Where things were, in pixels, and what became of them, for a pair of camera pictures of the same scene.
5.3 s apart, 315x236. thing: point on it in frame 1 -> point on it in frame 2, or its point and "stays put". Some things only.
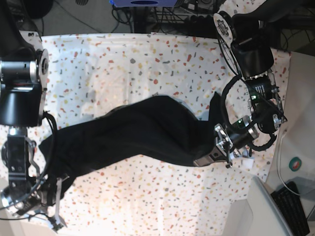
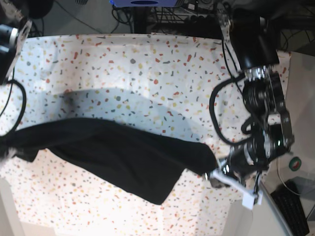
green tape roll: x=295 y=163 stays put
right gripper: x=227 y=140 -> x=245 y=159
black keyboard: x=290 y=206 stays put
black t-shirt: x=160 y=129 -> x=141 y=161
